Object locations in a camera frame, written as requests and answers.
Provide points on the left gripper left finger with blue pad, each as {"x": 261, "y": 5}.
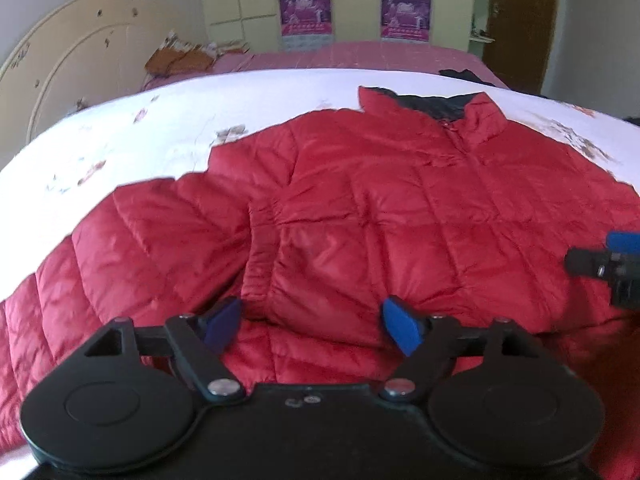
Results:
{"x": 197, "y": 343}

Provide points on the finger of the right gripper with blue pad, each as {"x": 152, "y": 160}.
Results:
{"x": 622, "y": 241}

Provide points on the white floral bed sheet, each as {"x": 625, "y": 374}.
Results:
{"x": 114, "y": 408}

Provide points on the red puffer jacket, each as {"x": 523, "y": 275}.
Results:
{"x": 314, "y": 222}

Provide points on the pink plaid bed cover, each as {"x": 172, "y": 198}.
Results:
{"x": 359, "y": 55}

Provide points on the cream arched headboard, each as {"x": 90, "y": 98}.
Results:
{"x": 82, "y": 54}

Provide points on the lower right purple poster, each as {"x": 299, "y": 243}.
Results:
{"x": 406, "y": 20}

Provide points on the lower left purple poster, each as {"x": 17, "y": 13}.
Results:
{"x": 305, "y": 17}

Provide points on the cream wardrobe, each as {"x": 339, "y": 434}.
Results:
{"x": 257, "y": 22}

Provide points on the black garment on bed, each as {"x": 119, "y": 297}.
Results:
{"x": 466, "y": 75}

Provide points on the orange brown pillow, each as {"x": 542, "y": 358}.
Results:
{"x": 167, "y": 61}

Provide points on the brown wooden door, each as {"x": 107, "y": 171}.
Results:
{"x": 522, "y": 31}

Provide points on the corner shelf unit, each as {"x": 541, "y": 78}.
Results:
{"x": 479, "y": 36}

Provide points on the purple poster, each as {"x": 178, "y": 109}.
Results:
{"x": 406, "y": 20}
{"x": 305, "y": 17}

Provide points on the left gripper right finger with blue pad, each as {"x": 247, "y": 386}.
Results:
{"x": 430, "y": 345}

